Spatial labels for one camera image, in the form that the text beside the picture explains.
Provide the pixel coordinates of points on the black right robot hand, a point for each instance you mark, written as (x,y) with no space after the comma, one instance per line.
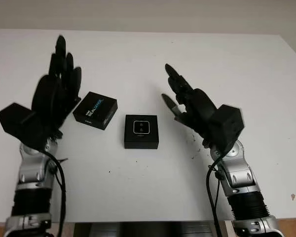
(197,108)

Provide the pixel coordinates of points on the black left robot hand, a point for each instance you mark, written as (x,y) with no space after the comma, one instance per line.
(54,98)

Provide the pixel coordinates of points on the black RealSense box lid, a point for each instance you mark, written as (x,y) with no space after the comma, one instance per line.
(96,109)

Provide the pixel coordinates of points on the dark robot torso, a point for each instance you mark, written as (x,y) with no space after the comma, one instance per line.
(148,227)

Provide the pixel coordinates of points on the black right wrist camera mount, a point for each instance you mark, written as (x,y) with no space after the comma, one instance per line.
(227,126)

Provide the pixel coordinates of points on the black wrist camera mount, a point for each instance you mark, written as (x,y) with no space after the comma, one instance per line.
(227,126)
(17,118)

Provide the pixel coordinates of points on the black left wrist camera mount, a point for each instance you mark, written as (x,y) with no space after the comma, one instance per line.
(17,118)

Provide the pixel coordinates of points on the black camera box base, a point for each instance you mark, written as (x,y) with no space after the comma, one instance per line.
(141,143)

